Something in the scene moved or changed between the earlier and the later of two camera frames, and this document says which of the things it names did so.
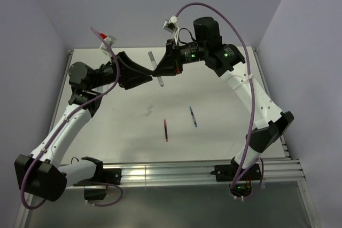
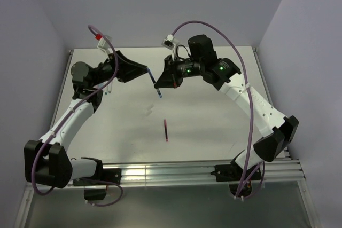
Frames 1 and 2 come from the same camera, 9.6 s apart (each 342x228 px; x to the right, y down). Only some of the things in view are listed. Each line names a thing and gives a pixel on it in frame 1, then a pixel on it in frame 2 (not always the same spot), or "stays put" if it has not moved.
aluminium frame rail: (271, 170) stays put
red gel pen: (165, 130) stays put
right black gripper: (171, 64) -> (168, 78)
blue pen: (193, 118) -> (154, 81)
